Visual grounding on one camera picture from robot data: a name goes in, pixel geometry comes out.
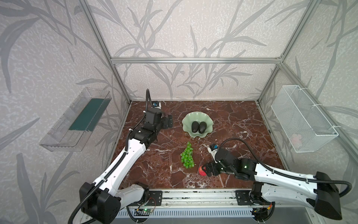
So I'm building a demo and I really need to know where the red fake apple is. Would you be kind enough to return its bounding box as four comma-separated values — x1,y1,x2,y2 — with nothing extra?
198,166,207,176

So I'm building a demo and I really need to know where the green fake grape bunch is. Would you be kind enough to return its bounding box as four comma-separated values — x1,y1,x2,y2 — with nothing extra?
180,142,196,169

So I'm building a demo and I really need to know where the dark fake avocado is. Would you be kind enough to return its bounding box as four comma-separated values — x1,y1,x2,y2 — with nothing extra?
191,121,200,133
198,121,207,134

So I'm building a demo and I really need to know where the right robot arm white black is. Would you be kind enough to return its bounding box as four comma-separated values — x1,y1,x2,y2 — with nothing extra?
199,149,343,222

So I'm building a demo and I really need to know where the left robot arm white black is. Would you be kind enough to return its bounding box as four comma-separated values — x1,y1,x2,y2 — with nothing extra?
68,107,173,224

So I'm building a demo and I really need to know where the light green scalloped fruit bowl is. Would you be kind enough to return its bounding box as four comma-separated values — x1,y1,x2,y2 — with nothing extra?
182,112,213,138

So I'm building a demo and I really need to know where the green circuit board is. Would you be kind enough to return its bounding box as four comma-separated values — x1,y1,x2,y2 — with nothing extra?
136,207,155,216

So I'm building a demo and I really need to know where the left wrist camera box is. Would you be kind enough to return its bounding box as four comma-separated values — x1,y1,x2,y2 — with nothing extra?
152,101,161,109

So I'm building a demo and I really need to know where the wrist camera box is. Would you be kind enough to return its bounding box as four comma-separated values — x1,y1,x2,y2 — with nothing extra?
152,101,161,109
209,144,219,152

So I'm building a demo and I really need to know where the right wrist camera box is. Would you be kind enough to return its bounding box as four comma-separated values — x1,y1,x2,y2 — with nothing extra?
209,144,219,152

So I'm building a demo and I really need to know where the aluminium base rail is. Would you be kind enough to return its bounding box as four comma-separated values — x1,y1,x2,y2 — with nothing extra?
81,188,319,209

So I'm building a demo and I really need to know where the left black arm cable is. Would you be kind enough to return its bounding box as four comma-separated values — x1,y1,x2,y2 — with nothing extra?
67,89,157,224

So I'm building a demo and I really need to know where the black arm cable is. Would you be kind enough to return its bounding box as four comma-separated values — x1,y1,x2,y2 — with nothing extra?
67,89,157,224
218,138,353,198

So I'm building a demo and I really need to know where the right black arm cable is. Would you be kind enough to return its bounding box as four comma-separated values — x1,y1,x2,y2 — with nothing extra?
218,138,353,198

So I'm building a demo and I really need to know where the white wire mesh basket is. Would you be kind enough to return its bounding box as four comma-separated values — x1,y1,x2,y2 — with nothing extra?
271,85,339,153

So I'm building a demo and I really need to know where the clear plastic wall tray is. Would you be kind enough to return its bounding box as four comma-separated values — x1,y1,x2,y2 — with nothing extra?
39,87,112,152

